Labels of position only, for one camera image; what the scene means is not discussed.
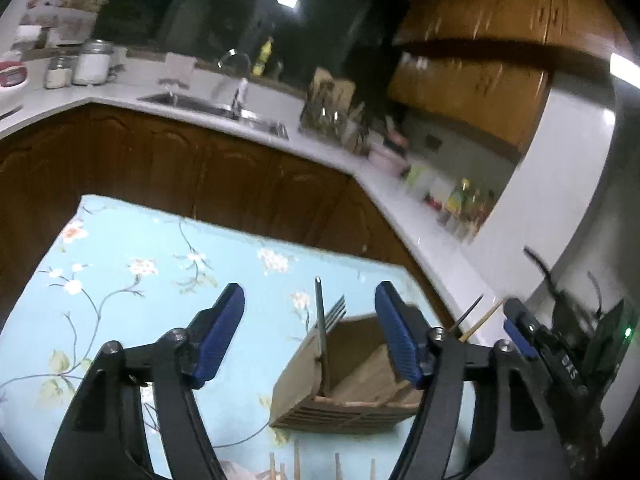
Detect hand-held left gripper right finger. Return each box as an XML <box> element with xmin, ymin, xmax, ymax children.
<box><xmin>375</xmin><ymin>281</ymin><xmax>576</xmax><ymax>480</ymax></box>

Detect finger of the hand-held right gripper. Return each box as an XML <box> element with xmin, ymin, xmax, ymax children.
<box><xmin>502</xmin><ymin>297</ymin><xmax>549</xmax><ymax>362</ymax></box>

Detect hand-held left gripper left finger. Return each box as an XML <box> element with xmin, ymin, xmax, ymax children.
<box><xmin>44</xmin><ymin>282</ymin><xmax>246</xmax><ymax>480</ymax></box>

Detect dark wooden chopstick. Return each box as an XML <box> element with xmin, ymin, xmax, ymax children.
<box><xmin>451</xmin><ymin>293</ymin><xmax>485</xmax><ymax>334</ymax></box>

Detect metal fork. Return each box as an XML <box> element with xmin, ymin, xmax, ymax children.
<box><xmin>320</xmin><ymin>295</ymin><xmax>348</xmax><ymax>335</ymax></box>

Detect dark metal utensil handle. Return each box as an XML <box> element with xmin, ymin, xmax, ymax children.
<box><xmin>314</xmin><ymin>276</ymin><xmax>330</xmax><ymax>397</ymax></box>

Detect wooden utensil holder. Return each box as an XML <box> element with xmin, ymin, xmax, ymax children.
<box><xmin>269</xmin><ymin>312</ymin><xmax>431</xmax><ymax>435</ymax></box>

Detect floral blue tablecloth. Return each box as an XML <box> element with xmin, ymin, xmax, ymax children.
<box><xmin>0</xmin><ymin>194</ymin><xmax>476</xmax><ymax>480</ymax></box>

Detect cooking oil bottle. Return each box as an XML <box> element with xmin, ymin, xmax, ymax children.
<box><xmin>446</xmin><ymin>177</ymin><xmax>474</xmax><ymax>233</ymax></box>
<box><xmin>472</xmin><ymin>187</ymin><xmax>497</xmax><ymax>241</ymax></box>

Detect seasoning containers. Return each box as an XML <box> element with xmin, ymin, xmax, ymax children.
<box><xmin>405</xmin><ymin>162</ymin><xmax>451</xmax><ymax>206</ymax></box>

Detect brown lower kitchen cabinets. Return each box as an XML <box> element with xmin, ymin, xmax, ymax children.
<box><xmin>0</xmin><ymin>102</ymin><xmax>416</xmax><ymax>311</ymax></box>

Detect grey range hood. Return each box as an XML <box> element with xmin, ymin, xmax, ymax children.
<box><xmin>470</xmin><ymin>52</ymin><xmax>640</xmax><ymax>306</ymax></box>

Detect pink bowl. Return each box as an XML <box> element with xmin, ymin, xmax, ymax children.
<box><xmin>367</xmin><ymin>132</ymin><xmax>411</xmax><ymax>176</ymax></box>

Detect steel kitchen sink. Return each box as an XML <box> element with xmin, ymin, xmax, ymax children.
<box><xmin>137</xmin><ymin>91</ymin><xmax>290</xmax><ymax>141</ymax></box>

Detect cutting board rack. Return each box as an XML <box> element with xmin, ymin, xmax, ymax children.
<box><xmin>299</xmin><ymin>67</ymin><xmax>366</xmax><ymax>153</ymax></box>

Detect hanging dish towel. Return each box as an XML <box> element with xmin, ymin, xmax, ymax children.
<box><xmin>160</xmin><ymin>53</ymin><xmax>197</xmax><ymax>86</ymax></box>

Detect curved steel faucet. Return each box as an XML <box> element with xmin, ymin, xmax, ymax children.
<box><xmin>217</xmin><ymin>48</ymin><xmax>252</xmax><ymax>73</ymax></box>

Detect yellow dish soap bottle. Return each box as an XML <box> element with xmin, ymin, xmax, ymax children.
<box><xmin>251</xmin><ymin>36</ymin><xmax>275</xmax><ymax>77</ymax></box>

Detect white cooking pot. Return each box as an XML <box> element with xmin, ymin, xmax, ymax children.
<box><xmin>72</xmin><ymin>39</ymin><xmax>115</xmax><ymax>86</ymax></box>

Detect glass jar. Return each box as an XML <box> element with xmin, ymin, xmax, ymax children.
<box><xmin>44</xmin><ymin>56</ymin><xmax>76</xmax><ymax>90</ymax></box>

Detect wooden upper cabinets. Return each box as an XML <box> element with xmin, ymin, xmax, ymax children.
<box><xmin>387</xmin><ymin>0</ymin><xmax>631</xmax><ymax>153</ymax></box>

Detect dark kitchen window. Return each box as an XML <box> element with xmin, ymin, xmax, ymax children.
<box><xmin>92</xmin><ymin>0</ymin><xmax>411</xmax><ymax>106</ymax></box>

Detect white and red rice cooker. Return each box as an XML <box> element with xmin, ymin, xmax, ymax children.
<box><xmin>0</xmin><ymin>60</ymin><xmax>28</xmax><ymax>88</ymax></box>

